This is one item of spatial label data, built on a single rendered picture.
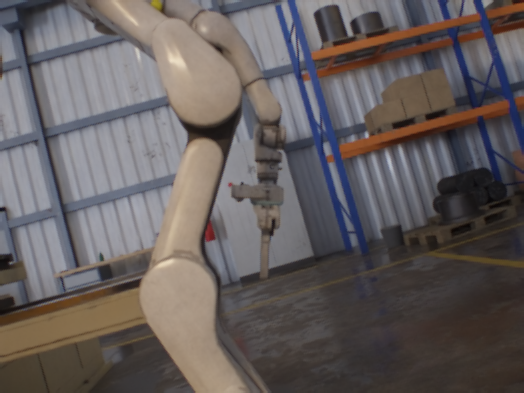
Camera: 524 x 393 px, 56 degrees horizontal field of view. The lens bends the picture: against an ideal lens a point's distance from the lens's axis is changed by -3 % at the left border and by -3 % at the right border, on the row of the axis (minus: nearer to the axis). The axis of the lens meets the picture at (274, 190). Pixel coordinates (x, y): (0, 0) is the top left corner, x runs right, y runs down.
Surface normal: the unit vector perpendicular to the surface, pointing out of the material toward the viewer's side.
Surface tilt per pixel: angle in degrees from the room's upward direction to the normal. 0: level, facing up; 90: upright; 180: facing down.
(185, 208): 90
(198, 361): 90
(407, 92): 90
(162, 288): 90
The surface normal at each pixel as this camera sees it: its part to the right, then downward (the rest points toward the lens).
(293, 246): 0.07, -0.07
